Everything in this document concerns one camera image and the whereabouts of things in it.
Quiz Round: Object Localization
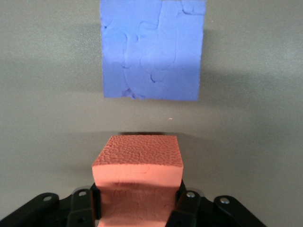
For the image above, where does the blue-purple foam block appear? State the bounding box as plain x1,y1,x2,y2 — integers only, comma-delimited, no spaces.
99,0,206,102

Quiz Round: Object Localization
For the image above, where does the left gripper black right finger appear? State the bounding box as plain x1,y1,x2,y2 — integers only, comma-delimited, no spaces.
167,182,268,227

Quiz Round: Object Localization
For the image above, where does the orange foam block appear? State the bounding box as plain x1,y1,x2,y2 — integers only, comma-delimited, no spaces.
91,134,185,227

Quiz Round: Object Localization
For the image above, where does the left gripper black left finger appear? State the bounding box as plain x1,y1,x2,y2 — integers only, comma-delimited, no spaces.
0,184,102,227

